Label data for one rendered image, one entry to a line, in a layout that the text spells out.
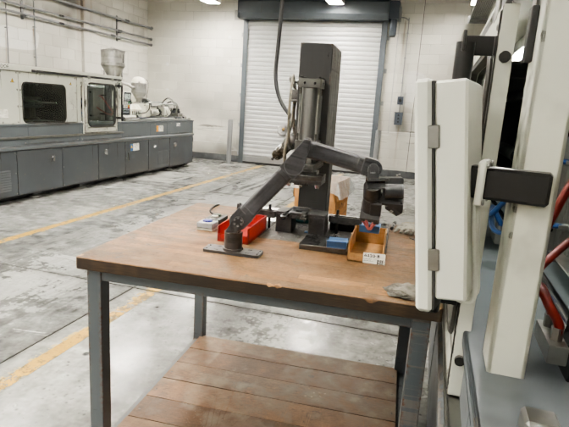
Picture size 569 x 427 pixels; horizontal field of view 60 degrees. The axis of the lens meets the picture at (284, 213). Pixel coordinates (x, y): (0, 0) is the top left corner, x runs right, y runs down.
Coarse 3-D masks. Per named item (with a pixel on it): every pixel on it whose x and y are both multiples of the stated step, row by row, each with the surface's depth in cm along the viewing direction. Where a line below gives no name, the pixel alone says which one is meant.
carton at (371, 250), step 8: (352, 232) 180; (360, 232) 192; (384, 232) 190; (352, 240) 179; (360, 240) 193; (368, 240) 192; (376, 240) 191; (384, 240) 172; (352, 248) 183; (360, 248) 184; (368, 248) 184; (376, 248) 185; (384, 248) 184; (352, 256) 169; (360, 256) 169; (368, 256) 168; (376, 256) 167; (384, 256) 167; (384, 264) 167
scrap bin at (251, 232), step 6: (258, 216) 204; (264, 216) 202; (228, 222) 192; (252, 222) 205; (258, 222) 192; (264, 222) 201; (222, 228) 186; (246, 228) 203; (252, 228) 185; (258, 228) 193; (264, 228) 202; (222, 234) 183; (246, 234) 194; (252, 234) 186; (258, 234) 194; (222, 240) 183; (246, 240) 181; (252, 240) 187
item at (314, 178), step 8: (312, 160) 218; (304, 168) 194; (312, 168) 194; (296, 176) 197; (304, 176) 196; (312, 176) 195; (320, 176) 195; (288, 184) 206; (296, 184) 201; (304, 184) 200; (312, 184) 196; (320, 184) 195
